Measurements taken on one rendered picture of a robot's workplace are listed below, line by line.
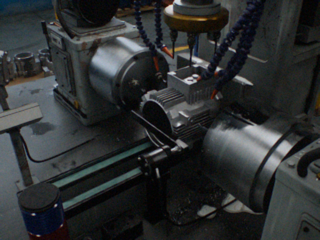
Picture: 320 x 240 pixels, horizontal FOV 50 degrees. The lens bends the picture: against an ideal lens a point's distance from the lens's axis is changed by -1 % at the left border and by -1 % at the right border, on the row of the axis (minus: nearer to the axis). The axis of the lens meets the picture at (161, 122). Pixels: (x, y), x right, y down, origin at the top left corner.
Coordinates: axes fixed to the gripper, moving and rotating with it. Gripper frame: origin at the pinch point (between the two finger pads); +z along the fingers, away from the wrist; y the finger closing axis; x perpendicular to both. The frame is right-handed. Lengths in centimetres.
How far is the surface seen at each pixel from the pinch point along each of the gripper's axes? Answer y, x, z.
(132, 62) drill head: 41.3, -7.5, 1.9
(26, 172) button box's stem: 0.1, 10.2, 22.7
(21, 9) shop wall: 159, 478, -242
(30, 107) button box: 6.0, -3.4, 5.3
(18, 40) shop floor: 108, 374, -152
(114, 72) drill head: 34.8, -5.3, 2.9
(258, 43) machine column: 68, -36, 13
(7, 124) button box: -1.8, -3.5, 7.9
